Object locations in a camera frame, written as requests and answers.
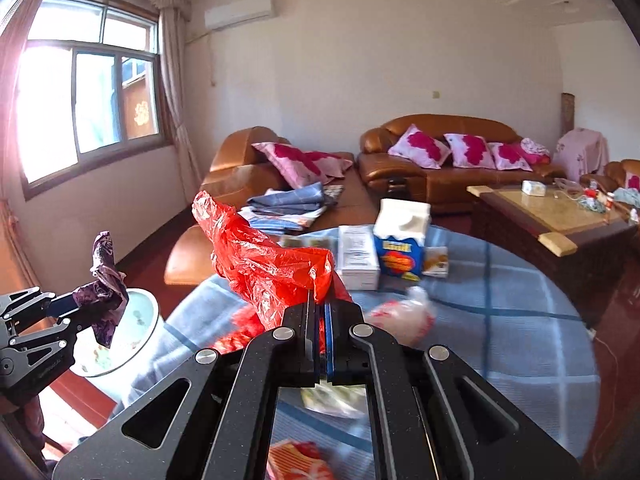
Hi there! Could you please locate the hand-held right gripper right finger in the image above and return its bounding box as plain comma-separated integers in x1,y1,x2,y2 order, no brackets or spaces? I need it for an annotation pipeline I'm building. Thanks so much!
324,300,583,480

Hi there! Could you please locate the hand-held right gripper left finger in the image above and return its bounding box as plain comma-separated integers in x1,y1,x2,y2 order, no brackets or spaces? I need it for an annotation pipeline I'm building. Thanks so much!
52,296,321,480

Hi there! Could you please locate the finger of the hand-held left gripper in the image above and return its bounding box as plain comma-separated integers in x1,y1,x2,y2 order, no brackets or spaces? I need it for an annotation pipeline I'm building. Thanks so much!
0,318,96,406
0,287,77,333

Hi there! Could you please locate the purple wrapper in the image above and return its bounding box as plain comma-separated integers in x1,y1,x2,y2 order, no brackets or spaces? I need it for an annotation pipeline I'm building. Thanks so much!
72,231,131,348

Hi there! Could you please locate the red foam net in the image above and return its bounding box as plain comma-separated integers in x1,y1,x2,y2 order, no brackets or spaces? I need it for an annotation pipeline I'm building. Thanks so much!
212,305,286,356

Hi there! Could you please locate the pale blue trash bin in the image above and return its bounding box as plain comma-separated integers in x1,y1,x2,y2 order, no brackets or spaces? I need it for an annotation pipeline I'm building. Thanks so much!
70,287,166,411

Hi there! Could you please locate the pale green wrapper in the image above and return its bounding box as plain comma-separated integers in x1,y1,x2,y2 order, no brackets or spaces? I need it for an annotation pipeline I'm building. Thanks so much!
299,385,371,420

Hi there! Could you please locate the clear red printed plastic bag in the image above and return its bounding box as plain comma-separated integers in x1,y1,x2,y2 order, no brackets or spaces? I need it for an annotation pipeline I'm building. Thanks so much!
362,286,436,348

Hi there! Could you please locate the white cardboard box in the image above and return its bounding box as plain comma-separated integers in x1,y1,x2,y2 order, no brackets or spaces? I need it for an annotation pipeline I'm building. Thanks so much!
336,225,381,291

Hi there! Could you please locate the dark patterned flat packet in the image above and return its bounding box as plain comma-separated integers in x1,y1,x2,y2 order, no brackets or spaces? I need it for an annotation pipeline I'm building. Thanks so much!
277,234,340,261

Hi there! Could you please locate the blue tissue pack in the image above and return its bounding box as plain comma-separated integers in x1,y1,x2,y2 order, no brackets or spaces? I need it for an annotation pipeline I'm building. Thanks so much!
372,199,432,281

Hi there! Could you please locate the red white packet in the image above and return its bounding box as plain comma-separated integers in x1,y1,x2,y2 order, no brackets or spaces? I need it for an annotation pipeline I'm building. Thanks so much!
267,439,335,480

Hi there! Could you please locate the small orange white box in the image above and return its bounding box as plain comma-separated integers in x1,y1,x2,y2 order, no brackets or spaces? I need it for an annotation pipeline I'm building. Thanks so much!
422,246,449,278

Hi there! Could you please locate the folded blue plaid bedding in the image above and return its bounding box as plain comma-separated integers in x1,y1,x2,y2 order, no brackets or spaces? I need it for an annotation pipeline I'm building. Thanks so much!
240,182,346,233

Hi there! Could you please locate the blue plaid tablecloth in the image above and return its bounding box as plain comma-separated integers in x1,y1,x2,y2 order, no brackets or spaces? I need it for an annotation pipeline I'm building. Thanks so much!
107,225,601,480

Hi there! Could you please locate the brown leather chaise sofa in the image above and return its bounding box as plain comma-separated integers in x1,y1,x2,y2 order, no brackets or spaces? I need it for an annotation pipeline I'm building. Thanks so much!
165,127,381,286

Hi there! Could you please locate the pink floral pillow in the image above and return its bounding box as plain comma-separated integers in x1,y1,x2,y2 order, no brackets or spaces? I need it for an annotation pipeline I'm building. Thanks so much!
387,124,452,170
444,133,497,169
487,142,533,172
251,141,355,188

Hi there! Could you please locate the window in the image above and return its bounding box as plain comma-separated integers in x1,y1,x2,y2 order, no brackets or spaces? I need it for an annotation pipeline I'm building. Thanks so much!
20,0,168,196

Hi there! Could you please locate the beige window curtain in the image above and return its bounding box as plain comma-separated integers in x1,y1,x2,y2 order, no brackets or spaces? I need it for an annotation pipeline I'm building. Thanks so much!
0,0,56,281
159,7,201,181

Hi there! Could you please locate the wooden coffee table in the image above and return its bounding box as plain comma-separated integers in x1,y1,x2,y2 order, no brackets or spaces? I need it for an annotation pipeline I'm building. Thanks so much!
466,182,638,328

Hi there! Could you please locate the rolled pink blanket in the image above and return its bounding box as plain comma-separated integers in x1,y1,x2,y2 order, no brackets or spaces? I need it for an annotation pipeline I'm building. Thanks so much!
520,137,551,165

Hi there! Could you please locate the pink floral cloth cover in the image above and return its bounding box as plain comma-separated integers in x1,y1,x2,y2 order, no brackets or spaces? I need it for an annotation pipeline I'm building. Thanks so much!
552,128,611,183

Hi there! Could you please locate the brown leather armchair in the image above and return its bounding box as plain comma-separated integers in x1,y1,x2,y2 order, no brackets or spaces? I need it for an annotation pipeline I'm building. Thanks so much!
580,159,640,193

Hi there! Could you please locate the white air conditioner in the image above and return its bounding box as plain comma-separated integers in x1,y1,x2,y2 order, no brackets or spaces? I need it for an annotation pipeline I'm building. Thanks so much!
204,0,273,30

